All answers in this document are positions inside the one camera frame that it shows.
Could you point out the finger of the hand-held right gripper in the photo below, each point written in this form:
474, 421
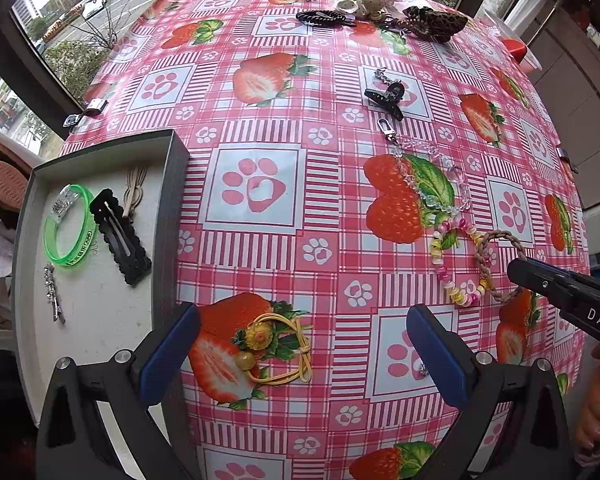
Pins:
579, 277
529, 280

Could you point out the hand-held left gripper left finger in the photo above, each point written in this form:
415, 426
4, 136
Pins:
172, 355

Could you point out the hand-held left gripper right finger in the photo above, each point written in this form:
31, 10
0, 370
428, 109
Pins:
437, 355

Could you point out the grey shallow tray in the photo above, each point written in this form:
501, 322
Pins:
105, 320

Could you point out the black snap hair clip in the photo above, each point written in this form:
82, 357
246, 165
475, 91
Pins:
135, 270

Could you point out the silver rhinestone hair clip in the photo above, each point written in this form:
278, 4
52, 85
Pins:
54, 295

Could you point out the green translucent bangle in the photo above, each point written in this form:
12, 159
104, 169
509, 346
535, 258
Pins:
78, 259

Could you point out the beige hair clip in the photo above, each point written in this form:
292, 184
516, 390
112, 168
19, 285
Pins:
130, 200

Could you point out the person's right hand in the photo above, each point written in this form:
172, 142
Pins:
589, 410

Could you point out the small silver charm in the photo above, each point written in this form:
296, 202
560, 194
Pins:
422, 370

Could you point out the metal tablecloth clamp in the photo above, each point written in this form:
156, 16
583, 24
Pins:
564, 157
87, 110

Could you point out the grey cabinet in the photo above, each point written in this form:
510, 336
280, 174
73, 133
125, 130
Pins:
579, 110

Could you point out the red plastic stool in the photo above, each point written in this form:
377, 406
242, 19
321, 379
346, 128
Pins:
517, 47

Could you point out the black claw hair clip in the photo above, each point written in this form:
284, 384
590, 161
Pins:
379, 97

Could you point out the brown slipper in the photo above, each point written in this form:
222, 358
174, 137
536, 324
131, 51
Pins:
7, 185
2, 152

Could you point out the strawberry print pink tablecloth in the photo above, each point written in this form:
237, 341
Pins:
260, 110

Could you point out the leopard print hair claw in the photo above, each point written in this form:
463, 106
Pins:
439, 25

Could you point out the black oval hair clip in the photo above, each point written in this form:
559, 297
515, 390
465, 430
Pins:
320, 16

